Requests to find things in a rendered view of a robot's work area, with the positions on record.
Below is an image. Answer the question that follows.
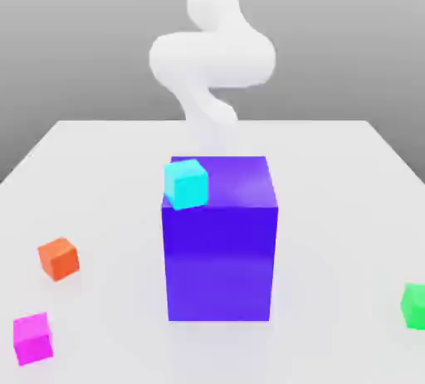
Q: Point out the small magenta cube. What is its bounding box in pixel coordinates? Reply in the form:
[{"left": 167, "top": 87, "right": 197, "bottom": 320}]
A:
[{"left": 12, "top": 312, "right": 55, "bottom": 367}]

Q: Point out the small cyan cube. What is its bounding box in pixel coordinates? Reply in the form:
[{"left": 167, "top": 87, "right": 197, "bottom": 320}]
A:
[{"left": 163, "top": 158, "right": 209, "bottom": 211}]

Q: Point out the small green cube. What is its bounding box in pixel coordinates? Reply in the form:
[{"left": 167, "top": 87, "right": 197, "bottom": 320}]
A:
[{"left": 400, "top": 282, "right": 425, "bottom": 331}]

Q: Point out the small orange cube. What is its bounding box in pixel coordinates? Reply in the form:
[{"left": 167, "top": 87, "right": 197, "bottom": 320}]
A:
[{"left": 37, "top": 236, "right": 81, "bottom": 283}]

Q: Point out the large blue box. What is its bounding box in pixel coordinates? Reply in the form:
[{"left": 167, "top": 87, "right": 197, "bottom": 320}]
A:
[{"left": 161, "top": 155, "right": 279, "bottom": 323}]

